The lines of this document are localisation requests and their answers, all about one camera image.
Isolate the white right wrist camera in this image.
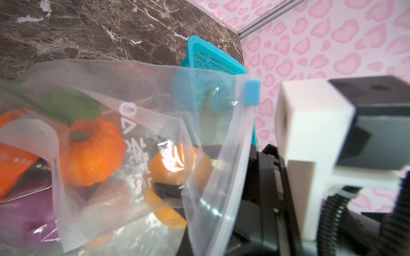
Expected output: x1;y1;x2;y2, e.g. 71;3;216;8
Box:
275;76;410;241

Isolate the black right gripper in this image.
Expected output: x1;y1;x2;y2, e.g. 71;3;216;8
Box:
225;145;301;256

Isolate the clear zip top bag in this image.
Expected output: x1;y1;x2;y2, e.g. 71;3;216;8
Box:
1;60;252;256

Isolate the teal plastic basket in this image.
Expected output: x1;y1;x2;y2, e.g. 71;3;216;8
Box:
174;36;261;147

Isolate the purple toy onion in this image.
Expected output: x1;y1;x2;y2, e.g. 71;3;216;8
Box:
1;189;59;250

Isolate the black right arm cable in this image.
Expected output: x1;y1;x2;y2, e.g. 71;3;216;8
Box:
316;185;410;256

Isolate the orange toy bread roll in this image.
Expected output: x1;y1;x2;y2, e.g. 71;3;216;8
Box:
142;144;213;229

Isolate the orange toy pumpkin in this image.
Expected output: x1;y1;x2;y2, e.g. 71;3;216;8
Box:
61;118;126;187

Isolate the aluminium frame corner post right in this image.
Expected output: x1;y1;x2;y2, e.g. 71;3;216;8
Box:
238;0;306;39

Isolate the toy carrot with leaves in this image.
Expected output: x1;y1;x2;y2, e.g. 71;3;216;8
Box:
1;92;101;198

